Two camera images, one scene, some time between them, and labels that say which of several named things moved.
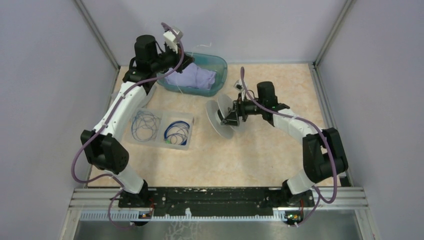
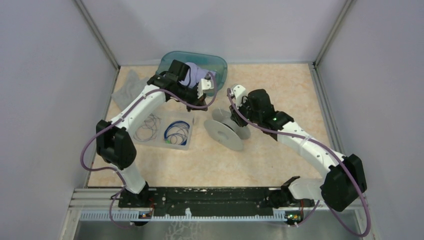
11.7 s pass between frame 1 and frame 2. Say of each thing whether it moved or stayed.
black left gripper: moved
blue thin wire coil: stayed
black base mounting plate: stayed
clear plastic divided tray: stayed
